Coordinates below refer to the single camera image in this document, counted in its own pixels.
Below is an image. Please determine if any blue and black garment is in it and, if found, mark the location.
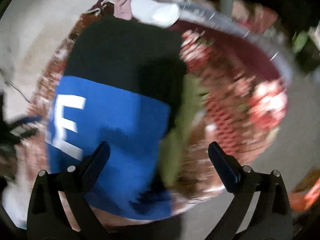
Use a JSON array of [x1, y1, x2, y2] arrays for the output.
[[47, 16, 186, 220]]

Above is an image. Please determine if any pink cloth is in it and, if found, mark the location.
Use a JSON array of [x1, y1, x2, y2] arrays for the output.
[[113, 0, 132, 21]]

